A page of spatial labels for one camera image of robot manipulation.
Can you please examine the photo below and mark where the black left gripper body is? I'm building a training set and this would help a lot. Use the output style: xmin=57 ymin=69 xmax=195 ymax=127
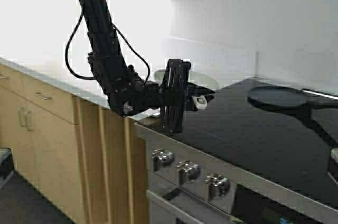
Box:
xmin=160 ymin=59 xmax=191 ymax=135

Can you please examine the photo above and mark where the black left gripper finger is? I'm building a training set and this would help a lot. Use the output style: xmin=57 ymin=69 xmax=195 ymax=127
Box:
xmin=185 ymin=95 xmax=213 ymax=111
xmin=186 ymin=82 xmax=214 ymax=96

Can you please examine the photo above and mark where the white frying pan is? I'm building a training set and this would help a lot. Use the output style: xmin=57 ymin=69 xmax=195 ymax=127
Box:
xmin=134 ymin=68 xmax=220 ymax=122

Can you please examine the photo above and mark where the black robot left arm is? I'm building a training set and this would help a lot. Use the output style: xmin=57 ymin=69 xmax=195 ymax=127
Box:
xmin=79 ymin=0 xmax=215 ymax=135

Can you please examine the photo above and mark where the black round griddle pan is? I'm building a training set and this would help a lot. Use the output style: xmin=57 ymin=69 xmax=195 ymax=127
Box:
xmin=247 ymin=86 xmax=337 ymax=148

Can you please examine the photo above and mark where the chrome stove knob left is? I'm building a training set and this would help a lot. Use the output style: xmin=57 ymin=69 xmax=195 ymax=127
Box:
xmin=152 ymin=148 xmax=174 ymax=172

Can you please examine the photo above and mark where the chrome stove knob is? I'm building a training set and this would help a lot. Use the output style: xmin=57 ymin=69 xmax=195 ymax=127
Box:
xmin=176 ymin=160 xmax=200 ymax=185
xmin=204 ymin=174 xmax=230 ymax=201
xmin=152 ymin=148 xmax=174 ymax=172

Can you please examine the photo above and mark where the chrome stove knob middle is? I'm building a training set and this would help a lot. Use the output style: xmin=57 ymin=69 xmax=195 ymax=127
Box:
xmin=176 ymin=160 xmax=200 ymax=185

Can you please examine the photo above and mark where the stainless steel stove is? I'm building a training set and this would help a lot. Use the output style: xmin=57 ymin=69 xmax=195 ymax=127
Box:
xmin=136 ymin=78 xmax=337 ymax=223

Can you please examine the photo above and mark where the chrome stove knob right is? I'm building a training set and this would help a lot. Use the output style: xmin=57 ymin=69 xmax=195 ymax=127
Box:
xmin=204 ymin=174 xmax=230 ymax=201

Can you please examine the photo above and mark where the lower wooden base cabinet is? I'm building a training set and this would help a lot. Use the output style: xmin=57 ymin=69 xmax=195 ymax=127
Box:
xmin=1 ymin=64 xmax=149 ymax=223

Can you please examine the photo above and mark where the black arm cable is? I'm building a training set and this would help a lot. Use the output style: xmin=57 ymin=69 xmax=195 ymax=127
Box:
xmin=64 ymin=10 xmax=151 ymax=83

